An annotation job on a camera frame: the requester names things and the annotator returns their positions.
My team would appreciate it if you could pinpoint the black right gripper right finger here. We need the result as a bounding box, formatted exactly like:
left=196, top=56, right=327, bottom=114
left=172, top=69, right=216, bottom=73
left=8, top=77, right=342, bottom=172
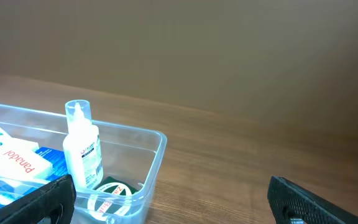
left=267, top=176, right=358, bottom=224

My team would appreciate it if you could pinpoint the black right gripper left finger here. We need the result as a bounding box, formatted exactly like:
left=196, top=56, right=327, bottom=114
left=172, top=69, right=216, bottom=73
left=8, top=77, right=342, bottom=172
left=0, top=174, right=76, bottom=224

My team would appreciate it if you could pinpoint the white dropper bottle clear cap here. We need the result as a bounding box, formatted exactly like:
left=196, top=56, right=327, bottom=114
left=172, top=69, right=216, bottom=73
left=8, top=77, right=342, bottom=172
left=63, top=100, right=103, bottom=189

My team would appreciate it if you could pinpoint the green balm box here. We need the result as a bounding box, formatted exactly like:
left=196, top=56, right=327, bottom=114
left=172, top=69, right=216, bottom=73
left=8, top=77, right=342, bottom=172
left=86, top=176, right=138, bottom=222

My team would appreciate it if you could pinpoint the blue VapoDrops box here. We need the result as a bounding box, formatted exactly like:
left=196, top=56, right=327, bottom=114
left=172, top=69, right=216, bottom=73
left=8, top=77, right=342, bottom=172
left=0, top=147, right=68, bottom=208

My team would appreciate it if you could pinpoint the white Panadol caplets box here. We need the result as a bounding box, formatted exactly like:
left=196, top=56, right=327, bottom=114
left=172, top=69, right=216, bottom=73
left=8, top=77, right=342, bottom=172
left=0, top=128, right=53, bottom=179

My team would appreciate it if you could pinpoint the clear plastic container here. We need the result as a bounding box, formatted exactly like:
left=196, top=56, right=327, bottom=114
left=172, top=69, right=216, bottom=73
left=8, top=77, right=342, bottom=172
left=0, top=104, right=167, bottom=224

